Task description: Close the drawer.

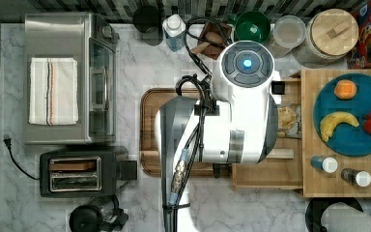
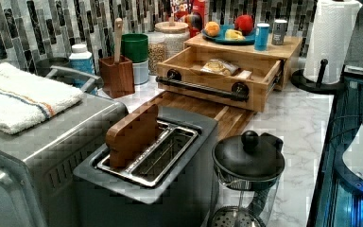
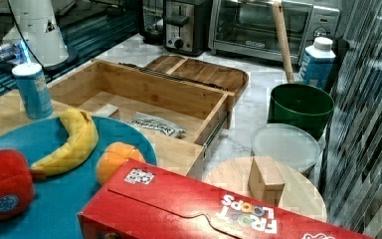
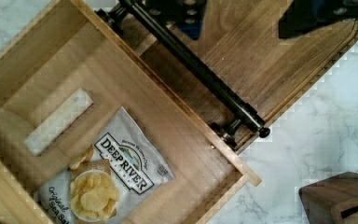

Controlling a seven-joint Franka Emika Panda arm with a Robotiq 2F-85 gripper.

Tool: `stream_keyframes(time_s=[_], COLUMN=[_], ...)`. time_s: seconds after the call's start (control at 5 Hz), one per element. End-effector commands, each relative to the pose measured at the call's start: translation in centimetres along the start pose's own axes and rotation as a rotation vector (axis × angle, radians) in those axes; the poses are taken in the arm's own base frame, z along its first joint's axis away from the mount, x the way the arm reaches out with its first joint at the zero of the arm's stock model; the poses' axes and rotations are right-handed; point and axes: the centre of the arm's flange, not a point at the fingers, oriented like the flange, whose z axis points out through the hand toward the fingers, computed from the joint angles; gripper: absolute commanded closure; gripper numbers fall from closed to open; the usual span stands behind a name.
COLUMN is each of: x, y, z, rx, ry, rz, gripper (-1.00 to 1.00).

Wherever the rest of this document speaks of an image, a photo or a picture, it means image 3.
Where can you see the wooden drawer with black handle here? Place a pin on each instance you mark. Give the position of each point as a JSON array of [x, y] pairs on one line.
[[193, 99]]

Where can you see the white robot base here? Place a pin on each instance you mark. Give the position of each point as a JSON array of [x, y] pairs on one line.
[[36, 24]]

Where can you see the packet in drawer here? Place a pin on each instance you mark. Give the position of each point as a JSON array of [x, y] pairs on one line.
[[158, 124]]

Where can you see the small wooden block in drawer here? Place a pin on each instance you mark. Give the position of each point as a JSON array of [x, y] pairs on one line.
[[108, 111]]

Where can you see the wooden serving tray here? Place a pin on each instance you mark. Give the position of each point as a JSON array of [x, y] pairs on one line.
[[224, 78]]

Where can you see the orange plush fruit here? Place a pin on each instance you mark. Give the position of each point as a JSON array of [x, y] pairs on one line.
[[114, 156]]

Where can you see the silver toaster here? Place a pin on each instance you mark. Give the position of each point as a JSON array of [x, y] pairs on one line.
[[186, 25]]

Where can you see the red Froot Loops box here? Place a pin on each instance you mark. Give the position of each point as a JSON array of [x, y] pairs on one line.
[[142, 201]]

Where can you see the round wooden lid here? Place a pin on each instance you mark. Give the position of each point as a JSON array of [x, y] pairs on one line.
[[265, 179]]

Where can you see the silver toaster oven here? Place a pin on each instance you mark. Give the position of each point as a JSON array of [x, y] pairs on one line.
[[247, 27]]

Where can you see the yellow plush banana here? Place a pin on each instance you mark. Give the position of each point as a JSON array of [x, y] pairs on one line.
[[82, 140]]

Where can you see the black french press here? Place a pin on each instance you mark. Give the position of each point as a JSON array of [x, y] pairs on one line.
[[151, 21]]

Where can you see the blue white-capped bottle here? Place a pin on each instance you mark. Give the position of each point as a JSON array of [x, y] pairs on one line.
[[316, 63]]

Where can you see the wooden spoon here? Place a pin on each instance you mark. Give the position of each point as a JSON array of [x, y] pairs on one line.
[[279, 17]]

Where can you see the blue plate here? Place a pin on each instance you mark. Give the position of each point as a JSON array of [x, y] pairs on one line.
[[53, 214]]

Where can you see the blue cylindrical can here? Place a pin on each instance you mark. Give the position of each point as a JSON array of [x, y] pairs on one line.
[[33, 90]]

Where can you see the red plush apple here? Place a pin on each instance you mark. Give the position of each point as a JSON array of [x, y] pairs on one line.
[[16, 184]]

